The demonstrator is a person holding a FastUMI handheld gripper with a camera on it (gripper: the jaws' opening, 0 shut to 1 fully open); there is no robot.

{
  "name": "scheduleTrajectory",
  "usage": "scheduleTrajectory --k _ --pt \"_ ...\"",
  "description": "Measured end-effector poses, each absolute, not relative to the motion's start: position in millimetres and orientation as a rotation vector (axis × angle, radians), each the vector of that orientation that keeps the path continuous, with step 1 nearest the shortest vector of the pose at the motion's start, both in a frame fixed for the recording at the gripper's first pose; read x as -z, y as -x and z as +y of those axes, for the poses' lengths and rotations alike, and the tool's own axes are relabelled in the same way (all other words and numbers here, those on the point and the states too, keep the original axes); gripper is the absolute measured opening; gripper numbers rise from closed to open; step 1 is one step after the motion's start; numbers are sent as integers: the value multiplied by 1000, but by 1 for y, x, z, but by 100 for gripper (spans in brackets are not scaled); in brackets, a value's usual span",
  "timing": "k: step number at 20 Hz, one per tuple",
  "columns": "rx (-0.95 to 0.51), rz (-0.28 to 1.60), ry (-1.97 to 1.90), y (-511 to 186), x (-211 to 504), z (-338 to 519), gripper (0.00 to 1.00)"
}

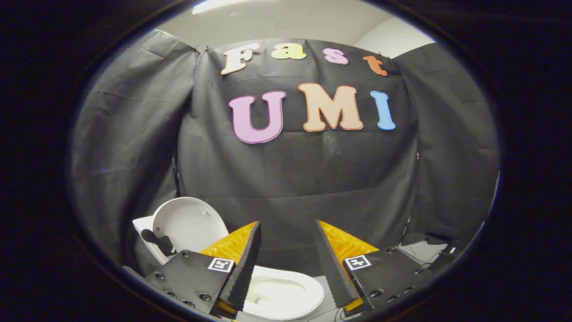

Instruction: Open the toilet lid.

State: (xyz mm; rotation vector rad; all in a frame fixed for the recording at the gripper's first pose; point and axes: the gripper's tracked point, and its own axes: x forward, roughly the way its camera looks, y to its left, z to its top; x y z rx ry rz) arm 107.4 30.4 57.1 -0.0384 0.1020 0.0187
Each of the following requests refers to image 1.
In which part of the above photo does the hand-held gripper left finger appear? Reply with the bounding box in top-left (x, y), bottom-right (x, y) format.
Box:
top-left (144, 220), bottom-right (262, 320)

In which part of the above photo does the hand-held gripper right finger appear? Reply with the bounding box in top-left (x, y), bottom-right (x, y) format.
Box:
top-left (313, 219), bottom-right (436, 316)

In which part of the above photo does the white toilet lid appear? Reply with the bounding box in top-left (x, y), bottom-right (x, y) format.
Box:
top-left (152, 197), bottom-right (229, 254)

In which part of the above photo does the white toilet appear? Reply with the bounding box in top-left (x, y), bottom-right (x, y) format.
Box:
top-left (132, 216), bottom-right (325, 321)

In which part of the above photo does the black backdrop cloth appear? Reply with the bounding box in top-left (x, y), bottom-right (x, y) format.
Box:
top-left (71, 29), bottom-right (499, 278)

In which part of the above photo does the thin black floor cable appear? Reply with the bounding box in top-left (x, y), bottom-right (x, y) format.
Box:
top-left (308, 308), bottom-right (350, 322)

